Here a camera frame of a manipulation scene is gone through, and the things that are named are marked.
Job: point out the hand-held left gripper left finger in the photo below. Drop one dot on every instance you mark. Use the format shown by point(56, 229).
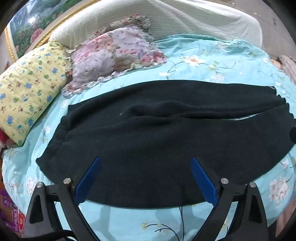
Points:
point(89, 179)

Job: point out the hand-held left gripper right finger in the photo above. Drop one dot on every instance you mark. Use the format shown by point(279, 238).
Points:
point(203, 179)

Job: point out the black pants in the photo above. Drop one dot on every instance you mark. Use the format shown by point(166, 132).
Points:
point(150, 150)

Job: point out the colourful cardboard box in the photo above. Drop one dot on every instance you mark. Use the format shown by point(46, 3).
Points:
point(11, 213)

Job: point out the red cloth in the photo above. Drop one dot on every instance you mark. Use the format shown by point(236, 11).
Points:
point(4, 139)

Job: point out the yellow printed pillow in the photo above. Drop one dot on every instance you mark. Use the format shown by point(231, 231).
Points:
point(30, 88)

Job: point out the blue floral bedsheet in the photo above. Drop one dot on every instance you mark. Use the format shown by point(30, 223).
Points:
point(208, 62)

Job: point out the pink purple floral pillow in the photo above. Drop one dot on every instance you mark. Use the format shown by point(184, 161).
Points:
point(104, 55)

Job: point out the plaid cloth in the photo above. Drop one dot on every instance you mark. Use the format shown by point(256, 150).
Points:
point(289, 67)

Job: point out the striped padded headboard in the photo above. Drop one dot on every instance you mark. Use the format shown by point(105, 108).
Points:
point(185, 18)

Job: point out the gold framed floral painting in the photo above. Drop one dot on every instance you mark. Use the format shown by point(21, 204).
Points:
point(27, 25)

